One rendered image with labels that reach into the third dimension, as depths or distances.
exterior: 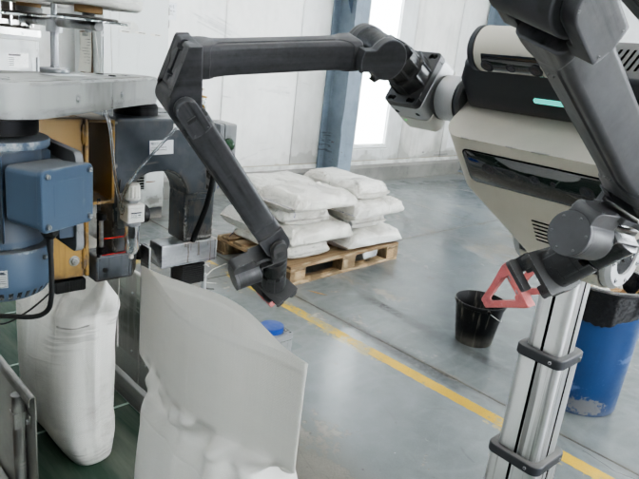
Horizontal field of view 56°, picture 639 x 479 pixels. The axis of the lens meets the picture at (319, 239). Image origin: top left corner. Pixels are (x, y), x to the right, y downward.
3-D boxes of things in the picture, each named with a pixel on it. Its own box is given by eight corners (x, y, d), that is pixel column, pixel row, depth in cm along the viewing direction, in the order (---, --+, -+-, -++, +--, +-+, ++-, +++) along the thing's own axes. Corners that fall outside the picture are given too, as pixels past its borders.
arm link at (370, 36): (417, 57, 114) (401, 48, 118) (390, 24, 107) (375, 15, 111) (385, 95, 116) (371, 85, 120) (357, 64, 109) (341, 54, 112)
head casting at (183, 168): (213, 239, 139) (222, 109, 130) (113, 254, 122) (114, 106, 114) (149, 206, 159) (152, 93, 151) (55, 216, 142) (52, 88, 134)
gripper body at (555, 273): (516, 258, 82) (562, 233, 77) (549, 249, 90) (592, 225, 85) (539, 301, 81) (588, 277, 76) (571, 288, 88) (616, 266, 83)
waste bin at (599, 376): (639, 400, 305) (675, 282, 287) (600, 436, 270) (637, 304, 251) (551, 361, 338) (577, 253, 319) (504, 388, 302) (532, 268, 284)
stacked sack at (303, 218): (332, 225, 426) (334, 206, 422) (283, 230, 400) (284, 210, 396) (280, 202, 475) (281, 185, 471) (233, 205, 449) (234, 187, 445)
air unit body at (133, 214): (148, 258, 122) (150, 184, 117) (126, 262, 118) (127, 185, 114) (138, 252, 125) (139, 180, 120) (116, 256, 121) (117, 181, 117)
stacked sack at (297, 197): (361, 209, 432) (363, 189, 427) (293, 218, 386) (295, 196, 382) (320, 195, 460) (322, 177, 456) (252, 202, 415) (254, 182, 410)
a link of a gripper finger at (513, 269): (464, 284, 86) (516, 255, 80) (489, 277, 91) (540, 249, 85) (486, 327, 85) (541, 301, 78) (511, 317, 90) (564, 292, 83)
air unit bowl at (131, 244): (142, 254, 121) (143, 224, 119) (127, 256, 119) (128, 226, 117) (134, 250, 123) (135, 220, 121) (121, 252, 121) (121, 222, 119)
